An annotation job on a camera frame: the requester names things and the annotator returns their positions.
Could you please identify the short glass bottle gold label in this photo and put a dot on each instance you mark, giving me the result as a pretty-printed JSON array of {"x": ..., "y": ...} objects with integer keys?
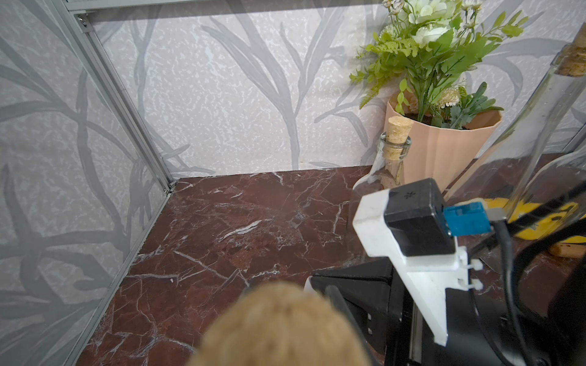
[{"x": 386, "y": 172}]

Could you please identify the pink flower pot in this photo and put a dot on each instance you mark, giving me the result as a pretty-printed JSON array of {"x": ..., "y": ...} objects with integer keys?
[{"x": 438, "y": 153}]

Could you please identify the glass bottle with red label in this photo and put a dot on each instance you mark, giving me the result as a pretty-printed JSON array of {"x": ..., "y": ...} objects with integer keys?
[{"x": 279, "y": 323}]

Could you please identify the yellow gardening glove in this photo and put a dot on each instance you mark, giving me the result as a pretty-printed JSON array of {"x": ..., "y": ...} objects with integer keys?
[{"x": 551, "y": 223}]

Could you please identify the green artificial plant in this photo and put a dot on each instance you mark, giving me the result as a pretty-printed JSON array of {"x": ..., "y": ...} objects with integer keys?
[{"x": 427, "y": 47}]

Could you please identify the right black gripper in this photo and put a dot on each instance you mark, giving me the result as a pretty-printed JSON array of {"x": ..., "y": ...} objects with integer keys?
[{"x": 393, "y": 326}]

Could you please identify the blue hand rake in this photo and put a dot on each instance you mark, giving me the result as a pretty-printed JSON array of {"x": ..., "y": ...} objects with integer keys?
[{"x": 566, "y": 250}]

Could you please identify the tall slim glass bottle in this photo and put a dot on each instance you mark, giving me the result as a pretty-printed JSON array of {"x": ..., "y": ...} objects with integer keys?
[{"x": 504, "y": 170}]

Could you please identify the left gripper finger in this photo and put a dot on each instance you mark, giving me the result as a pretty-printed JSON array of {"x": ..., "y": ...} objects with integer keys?
[{"x": 345, "y": 315}]

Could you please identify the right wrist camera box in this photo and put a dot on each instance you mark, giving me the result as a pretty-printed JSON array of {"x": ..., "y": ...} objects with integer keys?
[{"x": 414, "y": 227}]

